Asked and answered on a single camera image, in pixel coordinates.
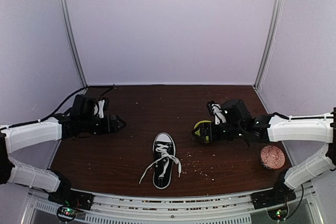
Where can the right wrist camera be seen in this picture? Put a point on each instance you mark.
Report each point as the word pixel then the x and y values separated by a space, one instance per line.
pixel 215 110

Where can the aluminium frame post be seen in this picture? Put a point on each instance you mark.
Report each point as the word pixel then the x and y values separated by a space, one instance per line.
pixel 266 55
pixel 72 42

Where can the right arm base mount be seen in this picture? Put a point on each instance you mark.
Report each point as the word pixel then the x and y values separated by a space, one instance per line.
pixel 275 201

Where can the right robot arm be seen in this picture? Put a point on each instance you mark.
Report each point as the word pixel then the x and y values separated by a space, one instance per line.
pixel 310 139

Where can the lime green bowl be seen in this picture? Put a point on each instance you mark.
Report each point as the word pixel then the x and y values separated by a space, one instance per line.
pixel 209 131

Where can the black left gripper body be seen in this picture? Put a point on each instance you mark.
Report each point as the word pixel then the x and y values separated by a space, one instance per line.
pixel 87 125

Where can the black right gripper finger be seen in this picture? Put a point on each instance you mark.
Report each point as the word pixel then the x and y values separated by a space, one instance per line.
pixel 201 128
pixel 203 138

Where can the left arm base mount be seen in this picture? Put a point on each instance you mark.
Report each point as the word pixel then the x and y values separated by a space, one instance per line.
pixel 73 206

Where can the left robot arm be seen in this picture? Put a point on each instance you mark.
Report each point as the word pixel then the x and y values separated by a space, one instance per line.
pixel 27 147

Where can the black white canvas sneaker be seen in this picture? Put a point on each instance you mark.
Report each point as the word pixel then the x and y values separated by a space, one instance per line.
pixel 163 138

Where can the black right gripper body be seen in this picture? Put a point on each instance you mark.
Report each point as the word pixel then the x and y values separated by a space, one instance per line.
pixel 233 131

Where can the right aluminium frame post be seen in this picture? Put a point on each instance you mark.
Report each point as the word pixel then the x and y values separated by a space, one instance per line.
pixel 266 55

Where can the white shoelace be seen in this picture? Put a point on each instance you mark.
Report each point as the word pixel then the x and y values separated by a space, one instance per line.
pixel 167 154

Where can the front aluminium rail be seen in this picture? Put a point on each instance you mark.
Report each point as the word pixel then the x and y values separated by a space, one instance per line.
pixel 228 208

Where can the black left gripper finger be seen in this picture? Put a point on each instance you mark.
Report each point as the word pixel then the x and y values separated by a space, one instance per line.
pixel 115 128
pixel 117 120

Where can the left aluminium frame post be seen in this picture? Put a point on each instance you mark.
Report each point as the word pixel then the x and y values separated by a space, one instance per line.
pixel 72 42

